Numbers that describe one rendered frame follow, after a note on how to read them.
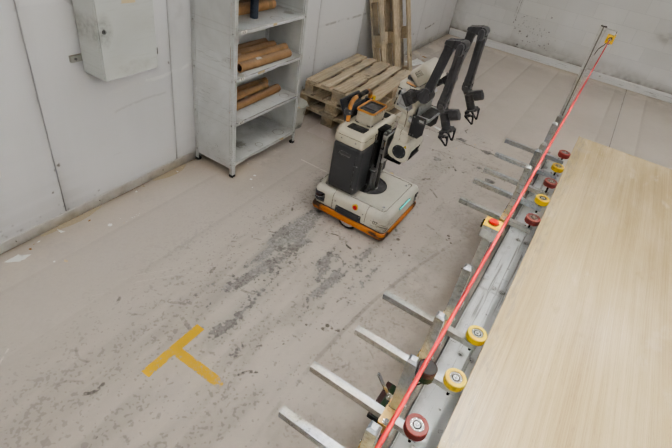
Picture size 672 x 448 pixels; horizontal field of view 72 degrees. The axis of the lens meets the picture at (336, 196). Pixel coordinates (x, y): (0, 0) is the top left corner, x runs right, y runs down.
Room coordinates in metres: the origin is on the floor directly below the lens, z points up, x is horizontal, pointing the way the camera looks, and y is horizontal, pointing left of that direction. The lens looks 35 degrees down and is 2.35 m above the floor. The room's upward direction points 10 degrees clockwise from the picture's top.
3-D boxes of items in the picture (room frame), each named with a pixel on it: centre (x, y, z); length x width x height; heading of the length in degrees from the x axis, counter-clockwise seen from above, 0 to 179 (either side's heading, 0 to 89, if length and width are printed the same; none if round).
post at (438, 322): (1.14, -0.44, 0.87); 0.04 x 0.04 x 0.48; 63
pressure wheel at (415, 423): (0.84, -0.39, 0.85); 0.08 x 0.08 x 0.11
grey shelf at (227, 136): (3.79, 0.91, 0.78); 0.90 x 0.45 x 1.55; 153
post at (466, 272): (1.36, -0.56, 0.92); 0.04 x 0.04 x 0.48; 63
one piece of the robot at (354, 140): (3.20, -0.17, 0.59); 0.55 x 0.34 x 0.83; 153
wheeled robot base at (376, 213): (3.16, -0.25, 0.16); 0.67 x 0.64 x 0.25; 63
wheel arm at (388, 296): (1.36, -0.48, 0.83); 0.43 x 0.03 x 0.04; 63
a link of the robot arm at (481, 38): (3.14, -0.76, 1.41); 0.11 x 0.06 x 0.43; 153
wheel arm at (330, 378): (0.93, -0.22, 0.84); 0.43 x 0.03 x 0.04; 63
